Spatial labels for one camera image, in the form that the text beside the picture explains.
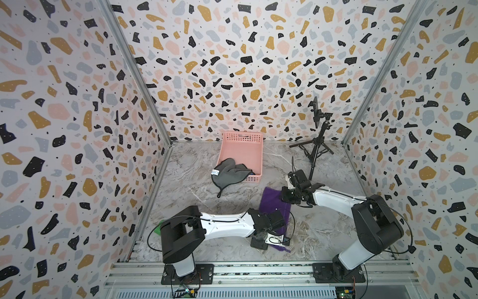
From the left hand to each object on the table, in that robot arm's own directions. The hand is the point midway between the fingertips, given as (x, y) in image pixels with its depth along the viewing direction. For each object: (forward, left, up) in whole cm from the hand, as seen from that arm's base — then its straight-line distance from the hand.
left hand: (267, 237), depth 81 cm
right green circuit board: (-20, -29, -4) cm, 35 cm away
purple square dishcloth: (+20, -4, -2) cm, 20 cm away
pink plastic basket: (+58, +10, -4) cm, 59 cm away
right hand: (+19, -7, +1) cm, 20 cm away
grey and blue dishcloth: (+30, +19, +8) cm, 36 cm away
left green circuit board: (-19, +32, -3) cm, 37 cm away
